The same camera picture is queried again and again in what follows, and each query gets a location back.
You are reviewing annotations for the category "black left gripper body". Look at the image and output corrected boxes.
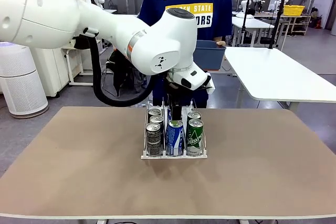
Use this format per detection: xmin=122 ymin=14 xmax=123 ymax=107
xmin=164 ymin=74 xmax=190 ymax=107

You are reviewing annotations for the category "blue-grey bin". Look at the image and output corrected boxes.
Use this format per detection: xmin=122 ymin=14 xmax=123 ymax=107
xmin=193 ymin=39 xmax=227 ymax=72

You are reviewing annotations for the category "clear plastic can dispenser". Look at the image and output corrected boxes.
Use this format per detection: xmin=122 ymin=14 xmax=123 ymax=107
xmin=141 ymin=98 xmax=208 ymax=160

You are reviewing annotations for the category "chair draped with dark clothes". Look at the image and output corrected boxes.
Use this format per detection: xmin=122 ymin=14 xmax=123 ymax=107
xmin=104 ymin=49 xmax=153 ymax=99

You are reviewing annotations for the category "white background table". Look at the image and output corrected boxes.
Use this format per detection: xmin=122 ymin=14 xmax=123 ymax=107
xmin=232 ymin=15 xmax=276 ymax=48

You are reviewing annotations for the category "black tripod stand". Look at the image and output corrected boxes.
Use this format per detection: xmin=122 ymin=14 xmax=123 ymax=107
xmin=240 ymin=0 xmax=254 ymax=45
xmin=268 ymin=0 xmax=289 ymax=49

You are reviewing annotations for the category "black hat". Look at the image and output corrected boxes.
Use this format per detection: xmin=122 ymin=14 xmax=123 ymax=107
xmin=74 ymin=37 xmax=92 ymax=50

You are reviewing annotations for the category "white rolling side table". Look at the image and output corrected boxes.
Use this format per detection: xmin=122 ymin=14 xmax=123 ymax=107
xmin=62 ymin=45 xmax=97 ymax=87

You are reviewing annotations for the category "white cabinet with wooden top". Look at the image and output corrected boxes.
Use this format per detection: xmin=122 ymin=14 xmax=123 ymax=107
xmin=30 ymin=39 xmax=103 ymax=98

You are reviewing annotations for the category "wooden shelf unit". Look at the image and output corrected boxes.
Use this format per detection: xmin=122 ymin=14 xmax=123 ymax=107
xmin=280 ymin=14 xmax=312 ymax=36

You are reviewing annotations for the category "yellow plastic crate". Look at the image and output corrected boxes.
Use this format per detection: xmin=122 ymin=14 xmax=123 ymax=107
xmin=283 ymin=5 xmax=306 ymax=16

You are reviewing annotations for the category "white cylindrical air purifier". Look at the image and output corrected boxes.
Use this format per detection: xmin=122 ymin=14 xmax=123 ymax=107
xmin=0 ymin=41 xmax=50 ymax=119

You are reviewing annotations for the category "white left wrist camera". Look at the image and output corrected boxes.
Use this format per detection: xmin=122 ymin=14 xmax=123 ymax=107
xmin=169 ymin=62 xmax=216 ymax=95

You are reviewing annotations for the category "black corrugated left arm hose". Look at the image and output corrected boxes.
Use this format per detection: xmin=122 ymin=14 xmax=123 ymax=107
xmin=82 ymin=27 xmax=158 ymax=108

